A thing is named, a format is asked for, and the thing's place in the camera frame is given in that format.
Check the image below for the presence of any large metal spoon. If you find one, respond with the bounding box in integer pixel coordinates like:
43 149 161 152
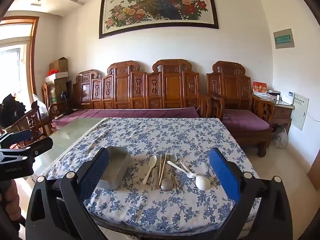
160 164 176 192

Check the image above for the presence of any wooden side table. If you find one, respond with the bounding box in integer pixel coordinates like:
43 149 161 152
252 94 295 133

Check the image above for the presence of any black cloth bundle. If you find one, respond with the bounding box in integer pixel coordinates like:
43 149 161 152
0 94 27 131

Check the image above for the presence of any person's left hand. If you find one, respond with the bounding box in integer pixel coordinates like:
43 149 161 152
0 180 20 230

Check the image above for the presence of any metal fork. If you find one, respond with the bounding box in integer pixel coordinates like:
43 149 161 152
153 162 161 189
180 160 199 179

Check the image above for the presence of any blue floral tablecloth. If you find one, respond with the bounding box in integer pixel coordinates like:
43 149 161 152
41 117 262 236

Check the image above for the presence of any white ceramic soup spoon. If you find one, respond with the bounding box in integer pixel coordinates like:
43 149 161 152
167 160 211 191

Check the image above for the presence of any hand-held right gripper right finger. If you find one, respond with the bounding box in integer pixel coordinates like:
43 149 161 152
209 147 293 240

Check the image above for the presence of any red desk calendar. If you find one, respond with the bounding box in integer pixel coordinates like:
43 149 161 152
252 80 268 96

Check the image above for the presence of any brown cardboard box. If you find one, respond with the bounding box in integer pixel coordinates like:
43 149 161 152
49 57 69 73

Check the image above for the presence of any white plastic spoon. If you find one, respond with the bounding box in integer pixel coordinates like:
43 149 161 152
142 155 158 185

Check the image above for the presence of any purple armchair seat cushion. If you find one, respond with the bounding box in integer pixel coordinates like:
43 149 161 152
222 112 272 132

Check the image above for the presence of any white flat cardboard box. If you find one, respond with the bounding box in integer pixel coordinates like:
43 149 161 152
44 71 69 83

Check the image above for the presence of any carved wooden armchair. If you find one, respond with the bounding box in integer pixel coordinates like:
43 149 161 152
206 61 276 158

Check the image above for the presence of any grey wall panel green label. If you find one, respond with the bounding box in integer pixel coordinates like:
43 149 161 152
273 28 296 49

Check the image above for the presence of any black desk lamp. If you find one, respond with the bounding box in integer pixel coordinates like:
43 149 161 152
59 92 78 113

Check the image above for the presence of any rectangular metal box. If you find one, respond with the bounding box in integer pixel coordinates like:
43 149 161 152
96 146 132 191

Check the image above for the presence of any framed peacock flower painting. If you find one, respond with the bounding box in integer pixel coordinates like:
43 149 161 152
99 0 219 39

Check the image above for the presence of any long purple bench cushion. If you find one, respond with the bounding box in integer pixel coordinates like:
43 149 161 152
52 106 201 130

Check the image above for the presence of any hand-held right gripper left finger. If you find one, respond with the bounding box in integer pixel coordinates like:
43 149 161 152
25 147 110 240

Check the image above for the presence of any light wooden chopstick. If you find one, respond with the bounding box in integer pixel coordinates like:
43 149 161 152
158 154 165 189
160 154 168 189

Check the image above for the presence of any dark wooden chair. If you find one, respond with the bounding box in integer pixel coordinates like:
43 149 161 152
14 104 55 144

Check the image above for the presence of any carved wooden sofa bench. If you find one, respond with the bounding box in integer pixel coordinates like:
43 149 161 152
72 59 213 118

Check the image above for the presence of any white electrical panel door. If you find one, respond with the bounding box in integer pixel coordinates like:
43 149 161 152
291 92 310 131

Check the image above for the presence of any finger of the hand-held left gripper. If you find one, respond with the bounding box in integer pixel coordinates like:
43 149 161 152
0 129 33 147
0 137 54 157

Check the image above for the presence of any clear plastic bag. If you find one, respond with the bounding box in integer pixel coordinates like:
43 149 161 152
272 125 290 149

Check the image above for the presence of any wooden door frame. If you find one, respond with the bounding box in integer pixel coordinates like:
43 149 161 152
0 16 40 98

